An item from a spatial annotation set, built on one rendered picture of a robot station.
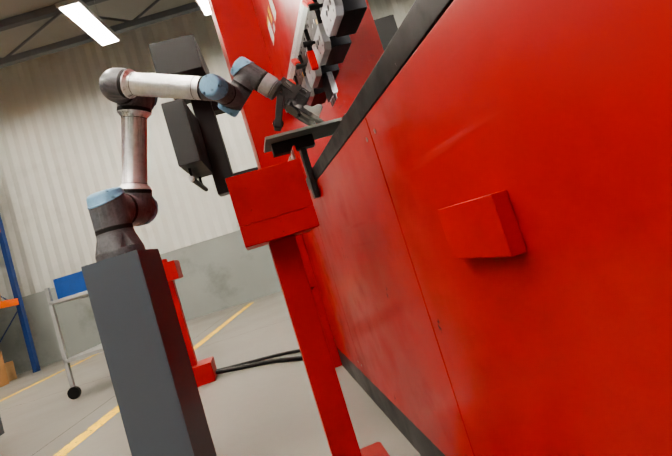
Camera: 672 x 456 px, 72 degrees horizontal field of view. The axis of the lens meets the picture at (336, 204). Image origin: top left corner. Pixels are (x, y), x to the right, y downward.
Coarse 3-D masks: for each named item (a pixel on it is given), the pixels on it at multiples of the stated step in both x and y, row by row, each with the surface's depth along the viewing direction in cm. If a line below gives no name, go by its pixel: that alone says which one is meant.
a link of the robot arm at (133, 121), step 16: (144, 96) 165; (128, 112) 163; (144, 112) 165; (128, 128) 163; (144, 128) 166; (128, 144) 163; (144, 144) 166; (128, 160) 163; (144, 160) 166; (128, 176) 163; (144, 176) 166; (128, 192) 162; (144, 192) 164; (144, 208) 163; (144, 224) 168
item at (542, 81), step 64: (512, 0) 41; (576, 0) 34; (640, 0) 29; (448, 64) 54; (512, 64) 43; (576, 64) 36; (640, 64) 31; (384, 128) 80; (448, 128) 58; (512, 128) 46; (576, 128) 38; (640, 128) 32; (320, 192) 155; (384, 192) 90; (448, 192) 63; (512, 192) 49; (576, 192) 40; (640, 192) 34; (320, 256) 198; (384, 256) 103; (448, 256) 69; (576, 256) 42; (640, 256) 35; (384, 320) 120; (448, 320) 77; (512, 320) 57; (576, 320) 45; (640, 320) 37; (384, 384) 144; (448, 384) 86; (512, 384) 61; (576, 384) 48; (640, 384) 39; (448, 448) 98; (512, 448) 67; (576, 448) 51; (640, 448) 41
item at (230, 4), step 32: (224, 0) 249; (224, 32) 247; (256, 32) 250; (256, 64) 248; (352, 64) 257; (256, 96) 246; (352, 96) 255; (256, 128) 244; (288, 128) 247; (256, 160) 259
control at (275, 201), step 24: (264, 168) 97; (288, 168) 98; (240, 192) 96; (264, 192) 97; (288, 192) 98; (240, 216) 95; (264, 216) 96; (288, 216) 97; (312, 216) 98; (264, 240) 96
